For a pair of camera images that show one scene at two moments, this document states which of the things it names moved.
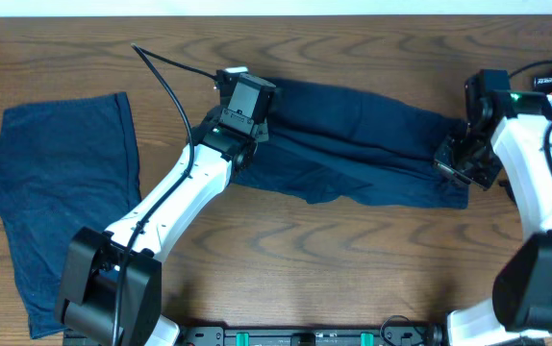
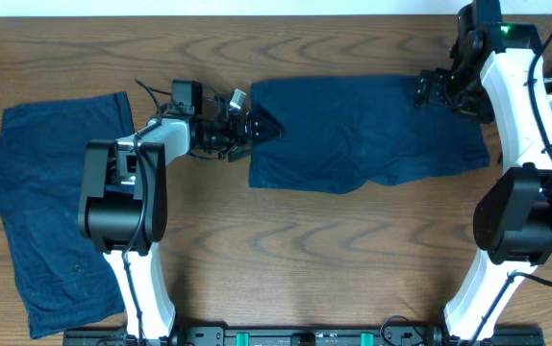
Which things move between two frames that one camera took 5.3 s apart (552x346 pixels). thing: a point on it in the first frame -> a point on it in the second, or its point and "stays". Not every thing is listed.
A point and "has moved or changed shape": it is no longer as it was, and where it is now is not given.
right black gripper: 442,159 -> 482,108
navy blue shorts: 331,140 has moved or changed shape
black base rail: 311,334 stays
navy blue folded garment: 58,167 stays
